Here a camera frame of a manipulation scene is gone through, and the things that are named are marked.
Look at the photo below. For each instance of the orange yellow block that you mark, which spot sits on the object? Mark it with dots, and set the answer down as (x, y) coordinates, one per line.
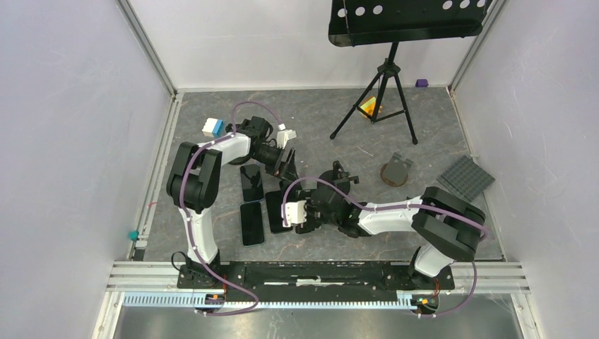
(367, 107)

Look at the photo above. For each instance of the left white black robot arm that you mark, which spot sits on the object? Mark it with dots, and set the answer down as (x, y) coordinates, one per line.
(194, 179)

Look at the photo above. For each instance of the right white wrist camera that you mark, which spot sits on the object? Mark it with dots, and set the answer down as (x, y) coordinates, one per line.
(294, 213)

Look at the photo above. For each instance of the black round-base phone stand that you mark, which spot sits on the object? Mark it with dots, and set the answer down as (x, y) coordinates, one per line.
(339, 177)

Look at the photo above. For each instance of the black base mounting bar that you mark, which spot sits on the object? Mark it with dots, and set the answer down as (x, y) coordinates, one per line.
(311, 281)

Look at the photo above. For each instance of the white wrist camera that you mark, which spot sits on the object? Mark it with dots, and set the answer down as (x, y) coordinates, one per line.
(294, 213)
(284, 135)

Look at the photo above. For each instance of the purple block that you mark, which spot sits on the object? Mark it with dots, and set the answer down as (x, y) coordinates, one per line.
(421, 83)

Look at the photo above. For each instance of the black music stand tripod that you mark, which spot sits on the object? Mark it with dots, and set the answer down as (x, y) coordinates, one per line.
(361, 23)

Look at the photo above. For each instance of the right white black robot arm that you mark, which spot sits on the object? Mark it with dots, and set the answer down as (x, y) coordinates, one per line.
(451, 227)

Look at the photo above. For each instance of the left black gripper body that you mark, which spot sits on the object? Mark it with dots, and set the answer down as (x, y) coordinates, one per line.
(281, 167)

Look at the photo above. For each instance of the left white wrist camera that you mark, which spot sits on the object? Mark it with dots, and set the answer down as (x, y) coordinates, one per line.
(284, 135)

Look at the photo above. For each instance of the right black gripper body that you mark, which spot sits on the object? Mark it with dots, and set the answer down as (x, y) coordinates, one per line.
(314, 219)

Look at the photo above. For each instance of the blue-edged black smartphone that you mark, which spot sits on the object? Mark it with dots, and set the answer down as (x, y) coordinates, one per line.
(251, 181)

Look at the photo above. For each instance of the white and blue blocks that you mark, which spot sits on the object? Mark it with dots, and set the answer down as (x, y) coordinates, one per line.
(213, 127)

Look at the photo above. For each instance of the grey studded baseplate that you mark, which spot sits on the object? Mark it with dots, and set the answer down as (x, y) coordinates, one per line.
(465, 178)

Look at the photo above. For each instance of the teal clip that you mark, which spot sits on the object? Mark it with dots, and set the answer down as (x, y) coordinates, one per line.
(133, 235)

